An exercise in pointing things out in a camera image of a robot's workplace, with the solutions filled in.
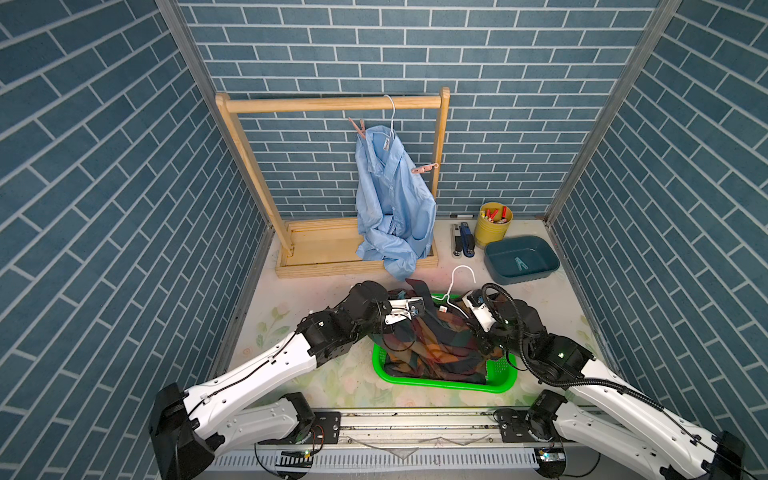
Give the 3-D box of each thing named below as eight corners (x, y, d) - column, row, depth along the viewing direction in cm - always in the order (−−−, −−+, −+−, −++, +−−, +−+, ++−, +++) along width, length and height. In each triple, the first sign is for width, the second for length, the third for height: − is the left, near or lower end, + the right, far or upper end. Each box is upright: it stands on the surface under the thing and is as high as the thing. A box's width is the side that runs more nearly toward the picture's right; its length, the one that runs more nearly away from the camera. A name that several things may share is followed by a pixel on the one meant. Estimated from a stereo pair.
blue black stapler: (461, 257, 112) (464, 248, 107) (457, 230, 120) (459, 221, 116) (473, 257, 112) (476, 248, 108) (468, 230, 121) (470, 221, 117)
